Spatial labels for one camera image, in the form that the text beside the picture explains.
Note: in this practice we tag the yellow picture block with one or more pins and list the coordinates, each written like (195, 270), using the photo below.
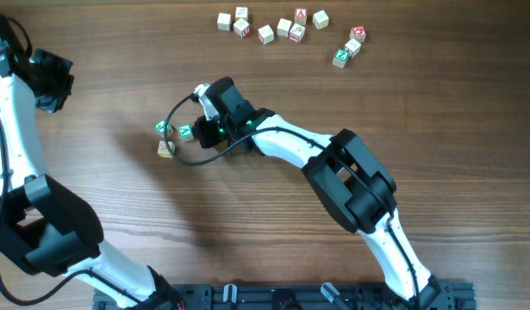
(164, 149)

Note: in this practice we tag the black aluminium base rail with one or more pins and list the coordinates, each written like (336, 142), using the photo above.
(372, 295)

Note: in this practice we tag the green J letter block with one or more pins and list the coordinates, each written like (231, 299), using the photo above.
(163, 128)

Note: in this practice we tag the yellow edged white block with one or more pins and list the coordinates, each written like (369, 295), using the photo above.
(320, 19)

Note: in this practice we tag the red picture block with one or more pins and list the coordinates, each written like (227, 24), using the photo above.
(296, 32)

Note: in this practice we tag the plain white wooden block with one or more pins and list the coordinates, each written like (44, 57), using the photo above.
(283, 27)

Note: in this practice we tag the green Z letter block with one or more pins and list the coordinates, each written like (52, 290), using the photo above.
(341, 57)

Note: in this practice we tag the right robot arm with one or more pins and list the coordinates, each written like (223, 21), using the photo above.
(354, 188)

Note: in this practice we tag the white block top row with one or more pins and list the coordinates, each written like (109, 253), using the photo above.
(241, 13)

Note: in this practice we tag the white block red side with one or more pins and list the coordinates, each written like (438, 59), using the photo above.
(352, 47)

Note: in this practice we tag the green V letter block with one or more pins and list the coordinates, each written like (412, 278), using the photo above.
(185, 132)

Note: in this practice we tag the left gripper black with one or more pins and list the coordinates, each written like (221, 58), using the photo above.
(58, 82)

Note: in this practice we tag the white block red edge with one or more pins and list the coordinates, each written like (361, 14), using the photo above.
(266, 34)

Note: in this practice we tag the white block far left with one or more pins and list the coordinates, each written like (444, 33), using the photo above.
(224, 21)

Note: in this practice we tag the red O letter block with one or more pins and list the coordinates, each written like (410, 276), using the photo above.
(358, 33)

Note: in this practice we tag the red A letter block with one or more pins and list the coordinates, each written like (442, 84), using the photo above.
(301, 16)

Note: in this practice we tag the red U letter block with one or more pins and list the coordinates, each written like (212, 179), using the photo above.
(242, 28)

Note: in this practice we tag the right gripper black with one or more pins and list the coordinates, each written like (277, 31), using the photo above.
(205, 138)

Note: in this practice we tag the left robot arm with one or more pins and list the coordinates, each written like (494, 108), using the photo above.
(45, 227)

